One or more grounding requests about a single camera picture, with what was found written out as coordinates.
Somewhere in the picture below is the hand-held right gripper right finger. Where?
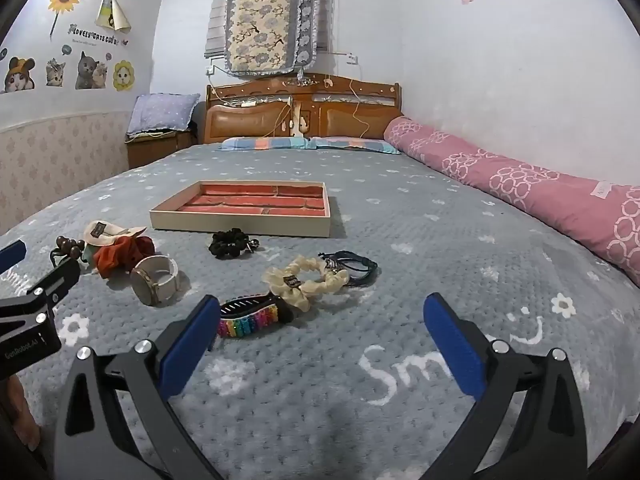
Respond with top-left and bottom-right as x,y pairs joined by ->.
420,292 -> 601,480

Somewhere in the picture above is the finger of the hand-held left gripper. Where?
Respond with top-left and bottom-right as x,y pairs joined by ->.
0,261 -> 82,319
0,239 -> 27,275

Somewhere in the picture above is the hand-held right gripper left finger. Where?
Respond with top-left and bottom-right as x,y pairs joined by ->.
50,295 -> 223,480

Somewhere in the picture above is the dark wooden bead bracelet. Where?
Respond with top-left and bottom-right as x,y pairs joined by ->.
49,236 -> 87,273

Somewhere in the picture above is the orange scrunchie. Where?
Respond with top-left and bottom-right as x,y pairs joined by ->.
92,236 -> 155,279

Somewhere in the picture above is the rainbow beaded watch band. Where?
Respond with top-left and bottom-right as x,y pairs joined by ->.
216,296 -> 295,339

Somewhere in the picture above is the beige cloth hair bow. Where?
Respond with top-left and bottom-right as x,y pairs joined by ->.
82,220 -> 148,251

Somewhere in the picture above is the black cord bracelet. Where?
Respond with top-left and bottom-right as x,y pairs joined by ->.
319,250 -> 379,288

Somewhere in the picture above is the cream scrunchie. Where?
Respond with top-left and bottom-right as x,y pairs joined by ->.
263,255 -> 351,308

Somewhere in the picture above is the beige tray with brick-pattern base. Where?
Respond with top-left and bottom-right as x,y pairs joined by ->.
149,180 -> 333,237

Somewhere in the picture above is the person's left hand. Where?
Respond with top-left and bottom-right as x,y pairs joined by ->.
0,375 -> 38,461

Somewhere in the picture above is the white watch band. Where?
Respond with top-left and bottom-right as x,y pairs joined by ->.
130,255 -> 180,307

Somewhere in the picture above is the black scrunchie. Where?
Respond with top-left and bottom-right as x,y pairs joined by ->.
208,227 -> 261,260

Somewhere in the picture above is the grey flower-print blanket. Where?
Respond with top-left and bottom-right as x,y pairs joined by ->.
0,140 -> 640,480

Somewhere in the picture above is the wooden nightstand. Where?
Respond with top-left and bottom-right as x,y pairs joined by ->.
126,130 -> 197,170

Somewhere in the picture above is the pink patterned bolster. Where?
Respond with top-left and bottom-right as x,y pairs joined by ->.
383,116 -> 640,288

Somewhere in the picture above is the yellow flower cat sticker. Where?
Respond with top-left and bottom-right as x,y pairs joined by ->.
112,60 -> 137,92

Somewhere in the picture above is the striped pillow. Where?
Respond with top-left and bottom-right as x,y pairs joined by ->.
218,136 -> 311,152
307,136 -> 402,155

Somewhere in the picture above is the wooden headboard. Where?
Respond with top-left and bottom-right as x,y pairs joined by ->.
202,74 -> 404,145

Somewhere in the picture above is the curled paper picture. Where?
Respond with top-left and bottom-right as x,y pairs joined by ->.
95,0 -> 132,32

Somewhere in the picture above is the beige floral quilted cloth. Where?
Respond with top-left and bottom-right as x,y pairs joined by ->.
223,0 -> 307,78

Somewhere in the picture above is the grey lace-edged cloth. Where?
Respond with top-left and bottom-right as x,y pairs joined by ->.
295,0 -> 323,68

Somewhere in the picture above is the hat-wearing cat wall sticker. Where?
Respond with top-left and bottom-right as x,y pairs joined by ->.
2,56 -> 37,95

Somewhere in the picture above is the tabby kitten wall sticker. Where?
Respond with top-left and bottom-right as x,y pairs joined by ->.
45,58 -> 67,87

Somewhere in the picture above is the grey cats wall sticker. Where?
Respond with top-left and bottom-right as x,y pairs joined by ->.
75,50 -> 112,91

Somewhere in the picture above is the lettering wall sticker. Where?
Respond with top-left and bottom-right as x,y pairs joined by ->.
67,22 -> 130,48

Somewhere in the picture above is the yellow cable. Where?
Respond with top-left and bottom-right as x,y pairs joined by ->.
347,77 -> 373,138

